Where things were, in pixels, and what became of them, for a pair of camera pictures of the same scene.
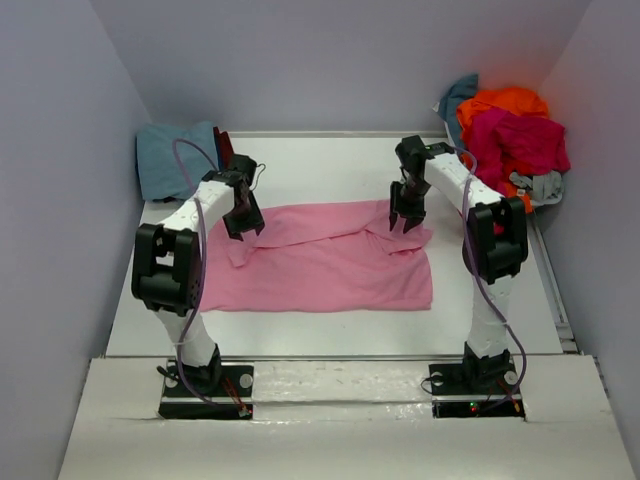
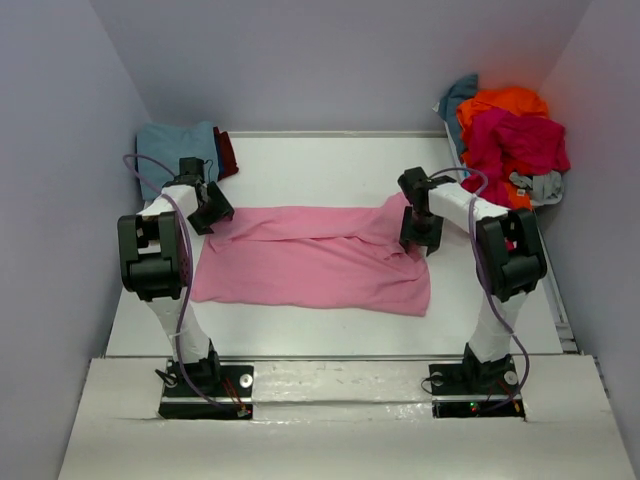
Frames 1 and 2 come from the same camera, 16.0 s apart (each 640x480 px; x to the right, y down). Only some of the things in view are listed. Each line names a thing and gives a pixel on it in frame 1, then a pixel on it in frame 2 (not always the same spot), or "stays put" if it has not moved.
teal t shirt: [459, 92] stays put
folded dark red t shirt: [224, 149] stays put
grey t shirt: [545, 189] stays put
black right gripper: [413, 214] to [432, 238]
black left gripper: [253, 221] to [201, 224]
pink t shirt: [319, 256] stays put
